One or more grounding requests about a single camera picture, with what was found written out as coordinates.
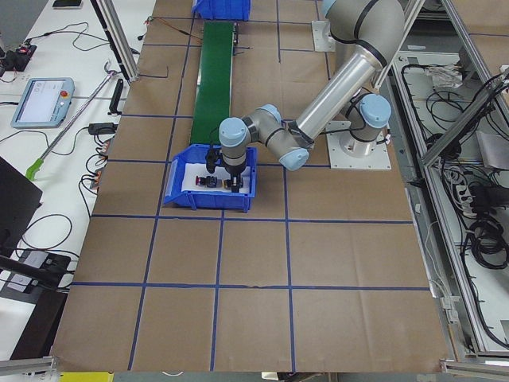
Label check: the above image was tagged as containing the blue destination bin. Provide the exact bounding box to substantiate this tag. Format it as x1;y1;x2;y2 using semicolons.
192;0;251;21

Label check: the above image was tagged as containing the red push button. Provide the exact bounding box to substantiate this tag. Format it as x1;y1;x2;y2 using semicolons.
195;176;222;189

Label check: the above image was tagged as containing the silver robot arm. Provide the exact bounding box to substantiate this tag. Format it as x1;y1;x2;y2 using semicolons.
205;0;405;193

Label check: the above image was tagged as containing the blue source bin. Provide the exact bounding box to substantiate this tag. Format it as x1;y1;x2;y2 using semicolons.
163;144;258;212

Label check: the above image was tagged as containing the teach pendant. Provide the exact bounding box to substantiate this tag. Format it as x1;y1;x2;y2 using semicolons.
10;77;75;129

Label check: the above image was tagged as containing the green handled reacher stick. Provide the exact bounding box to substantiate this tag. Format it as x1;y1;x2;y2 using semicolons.
25;60;119;181

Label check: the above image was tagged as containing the aluminium frame post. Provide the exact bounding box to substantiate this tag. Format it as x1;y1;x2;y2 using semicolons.
91;0;139;83

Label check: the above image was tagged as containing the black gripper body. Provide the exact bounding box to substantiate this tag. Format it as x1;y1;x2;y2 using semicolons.
205;146;243;179

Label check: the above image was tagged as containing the red black conveyor wire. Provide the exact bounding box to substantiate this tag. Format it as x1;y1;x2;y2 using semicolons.
137;15;204;43

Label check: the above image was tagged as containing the green conveyor belt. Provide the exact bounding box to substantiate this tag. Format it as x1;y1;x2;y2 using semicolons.
190;21;235;144

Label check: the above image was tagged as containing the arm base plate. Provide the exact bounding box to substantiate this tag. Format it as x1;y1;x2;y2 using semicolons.
324;121;391;170
311;20;336;53

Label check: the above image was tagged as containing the black power adapter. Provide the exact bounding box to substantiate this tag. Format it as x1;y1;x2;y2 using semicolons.
87;123;118;135

